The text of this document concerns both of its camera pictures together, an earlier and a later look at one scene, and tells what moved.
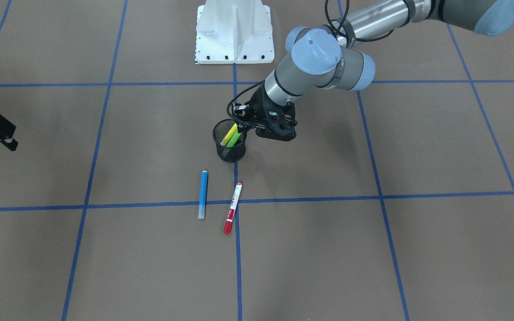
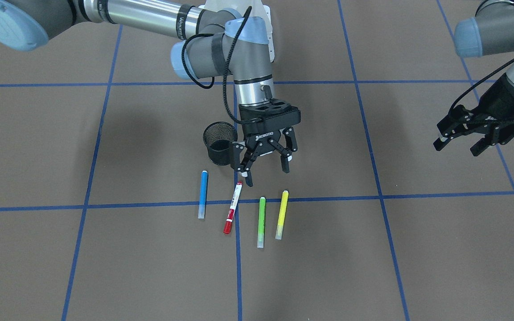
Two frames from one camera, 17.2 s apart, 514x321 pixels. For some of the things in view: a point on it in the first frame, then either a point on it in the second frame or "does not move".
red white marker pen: [228, 227] does not move
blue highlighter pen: [203, 193] does not move
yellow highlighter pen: [228, 135] to [279, 228]
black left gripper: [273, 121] to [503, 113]
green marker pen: [233, 139] to [260, 240]
